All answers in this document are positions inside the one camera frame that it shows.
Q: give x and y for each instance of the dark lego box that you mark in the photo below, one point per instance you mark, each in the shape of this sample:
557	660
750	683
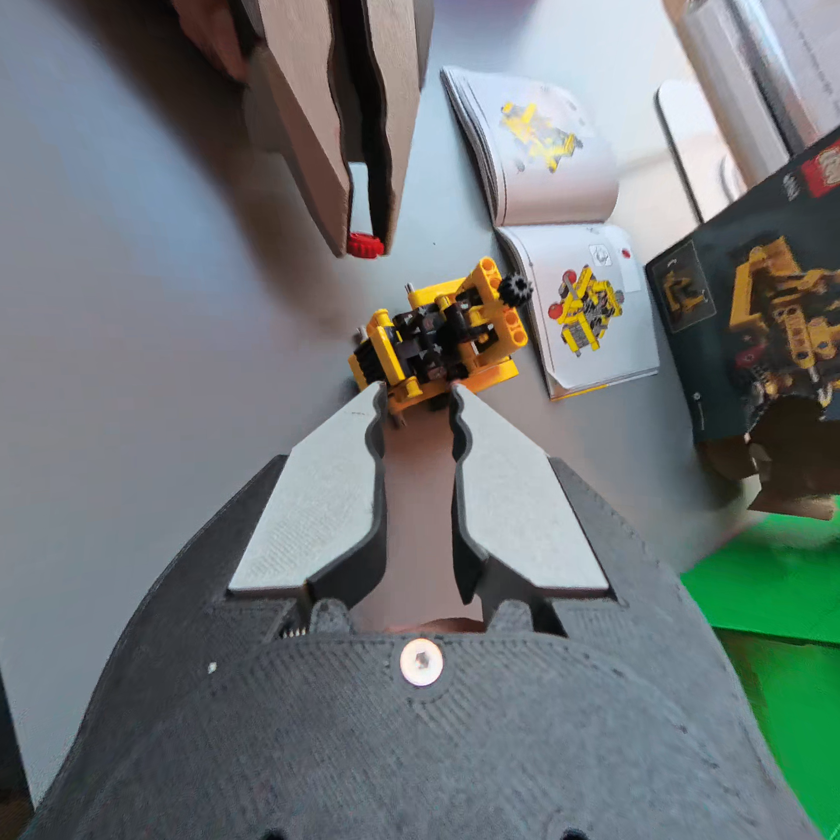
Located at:
715	380

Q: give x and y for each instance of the yellow lego bulldozer model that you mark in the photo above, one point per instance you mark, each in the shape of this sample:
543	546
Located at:
384	344

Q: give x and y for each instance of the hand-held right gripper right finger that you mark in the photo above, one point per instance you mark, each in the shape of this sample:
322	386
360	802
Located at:
518	518

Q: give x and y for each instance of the red lego gear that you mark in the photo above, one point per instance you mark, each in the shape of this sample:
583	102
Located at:
364	245

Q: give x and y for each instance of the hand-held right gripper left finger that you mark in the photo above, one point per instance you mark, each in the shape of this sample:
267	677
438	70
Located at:
315	512

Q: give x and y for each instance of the lego instruction booklet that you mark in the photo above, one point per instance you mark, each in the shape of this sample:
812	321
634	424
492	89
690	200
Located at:
558	190

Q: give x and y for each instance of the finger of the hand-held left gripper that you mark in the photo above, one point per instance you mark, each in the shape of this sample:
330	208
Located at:
403	79
308	98

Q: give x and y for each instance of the person's left hand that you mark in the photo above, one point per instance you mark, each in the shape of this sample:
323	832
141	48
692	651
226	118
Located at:
210	33

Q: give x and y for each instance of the task instruction sign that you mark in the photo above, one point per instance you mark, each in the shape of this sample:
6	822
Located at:
689	144

